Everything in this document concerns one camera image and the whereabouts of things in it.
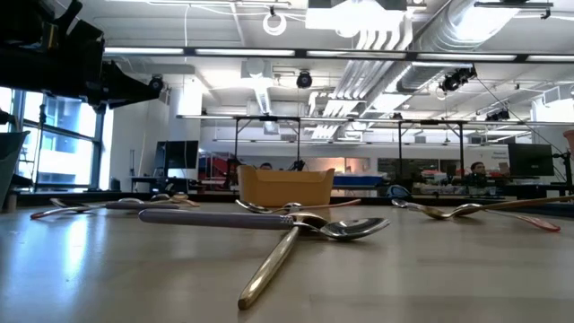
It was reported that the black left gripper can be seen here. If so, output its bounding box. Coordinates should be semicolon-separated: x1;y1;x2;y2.
57;20;162;110

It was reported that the pink-handled spoon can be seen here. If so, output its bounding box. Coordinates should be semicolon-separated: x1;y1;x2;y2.
234;197;362;215

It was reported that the yellow plastic bin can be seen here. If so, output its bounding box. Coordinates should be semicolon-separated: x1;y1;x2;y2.
236;164;336;208

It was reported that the blue white round object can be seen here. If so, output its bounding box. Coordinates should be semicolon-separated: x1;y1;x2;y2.
386;184;413;200

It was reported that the red-handled spoon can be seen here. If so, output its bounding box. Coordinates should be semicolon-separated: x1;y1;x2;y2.
30;197;145;221
421;206;562;233

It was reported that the purple-handled spoon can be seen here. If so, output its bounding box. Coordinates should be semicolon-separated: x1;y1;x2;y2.
137;207;392;242
104;193;181;212

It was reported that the black ceiling camera cluster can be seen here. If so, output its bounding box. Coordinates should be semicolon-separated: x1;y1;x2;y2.
439;65;477;93

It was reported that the black tripod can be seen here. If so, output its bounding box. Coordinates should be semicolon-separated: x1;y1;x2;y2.
36;102;48;189

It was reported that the black workstation frame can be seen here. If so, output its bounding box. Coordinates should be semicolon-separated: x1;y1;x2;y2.
396;118;467;180
232;115;302;172

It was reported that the blue box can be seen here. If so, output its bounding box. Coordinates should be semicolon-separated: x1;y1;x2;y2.
344;173;387;188

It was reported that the black table edge rail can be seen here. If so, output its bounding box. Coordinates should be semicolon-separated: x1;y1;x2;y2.
17;189;574;220

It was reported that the black monitor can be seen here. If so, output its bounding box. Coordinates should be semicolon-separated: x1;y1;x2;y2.
508;143;555;178
154;140;200;170

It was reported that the window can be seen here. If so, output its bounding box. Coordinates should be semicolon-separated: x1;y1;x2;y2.
0;87;107;192

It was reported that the white cable coil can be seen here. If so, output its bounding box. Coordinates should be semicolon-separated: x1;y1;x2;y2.
262;11;288;37

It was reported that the red machine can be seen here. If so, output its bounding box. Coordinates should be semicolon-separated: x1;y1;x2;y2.
198;151;237;186

